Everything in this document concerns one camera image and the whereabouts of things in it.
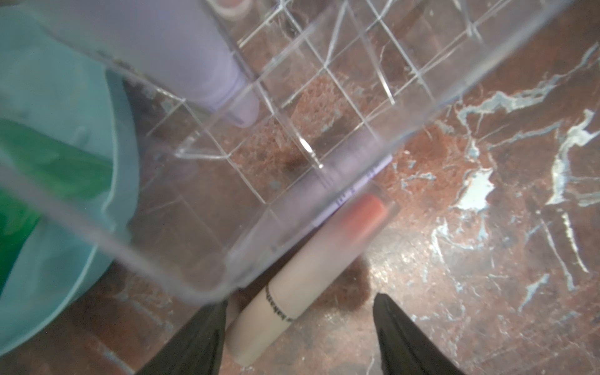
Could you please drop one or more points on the teal toy shovel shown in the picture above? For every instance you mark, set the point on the teal toy shovel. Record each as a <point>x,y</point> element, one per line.
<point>67,125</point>

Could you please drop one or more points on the pink lipstick tube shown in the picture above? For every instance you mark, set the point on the pink lipstick tube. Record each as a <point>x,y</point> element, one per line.
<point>305,277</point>

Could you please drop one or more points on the clear acrylic lipstick organizer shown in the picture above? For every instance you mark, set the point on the clear acrylic lipstick organizer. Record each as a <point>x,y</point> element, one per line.
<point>322,70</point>

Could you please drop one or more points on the rose gold lipstick tube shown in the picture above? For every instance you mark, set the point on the rose gold lipstick tube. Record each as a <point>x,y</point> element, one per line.
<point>231,9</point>

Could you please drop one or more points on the green toy rake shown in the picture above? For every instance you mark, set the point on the green toy rake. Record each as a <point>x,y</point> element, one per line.
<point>65,170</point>

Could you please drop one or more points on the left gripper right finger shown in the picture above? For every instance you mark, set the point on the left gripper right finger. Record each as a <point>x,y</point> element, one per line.
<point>404,348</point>

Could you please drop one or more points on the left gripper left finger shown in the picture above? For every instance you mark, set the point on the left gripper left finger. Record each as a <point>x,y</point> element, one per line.
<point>197,348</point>

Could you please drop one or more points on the lilac lipstick tube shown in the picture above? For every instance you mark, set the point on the lilac lipstick tube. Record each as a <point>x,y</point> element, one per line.
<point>290,216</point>
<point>178,44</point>

